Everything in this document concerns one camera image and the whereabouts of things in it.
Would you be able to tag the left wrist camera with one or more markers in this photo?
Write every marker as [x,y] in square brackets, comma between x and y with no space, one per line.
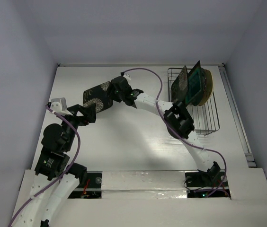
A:
[58,105]

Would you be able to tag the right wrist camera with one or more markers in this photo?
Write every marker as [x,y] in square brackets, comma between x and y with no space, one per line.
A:
[126,76]

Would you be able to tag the teal square plate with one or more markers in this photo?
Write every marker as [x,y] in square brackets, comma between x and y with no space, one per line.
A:
[195,85]

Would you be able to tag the wire dish rack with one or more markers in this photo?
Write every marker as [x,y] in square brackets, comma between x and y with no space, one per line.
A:
[206,119]

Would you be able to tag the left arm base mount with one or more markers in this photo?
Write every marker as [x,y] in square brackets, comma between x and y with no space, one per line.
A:
[93,181]

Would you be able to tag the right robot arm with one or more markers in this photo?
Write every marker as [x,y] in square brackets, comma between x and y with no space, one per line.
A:
[178,121]

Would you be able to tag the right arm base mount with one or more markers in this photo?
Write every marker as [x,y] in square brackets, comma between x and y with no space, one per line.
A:
[197,180]

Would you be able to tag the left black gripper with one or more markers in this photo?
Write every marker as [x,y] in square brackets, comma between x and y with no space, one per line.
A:
[89,112]

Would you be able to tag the metal rail on right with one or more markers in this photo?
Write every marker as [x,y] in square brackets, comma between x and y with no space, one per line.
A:
[237,119]

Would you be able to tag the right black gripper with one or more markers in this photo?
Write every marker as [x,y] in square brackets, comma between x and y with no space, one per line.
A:
[114,87]

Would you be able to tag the dark patterned round plate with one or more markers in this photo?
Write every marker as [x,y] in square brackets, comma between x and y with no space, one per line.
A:
[204,82]

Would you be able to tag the tan round plate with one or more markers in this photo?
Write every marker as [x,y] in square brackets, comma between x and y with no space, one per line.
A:
[209,88]

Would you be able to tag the black floral square plate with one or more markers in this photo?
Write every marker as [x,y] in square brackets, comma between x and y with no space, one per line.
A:
[98,95]
[179,87]

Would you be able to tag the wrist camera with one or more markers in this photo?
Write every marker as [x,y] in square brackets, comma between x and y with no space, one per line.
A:
[126,76]
[58,105]

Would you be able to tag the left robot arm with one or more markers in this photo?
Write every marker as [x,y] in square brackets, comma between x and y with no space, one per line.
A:
[56,172]

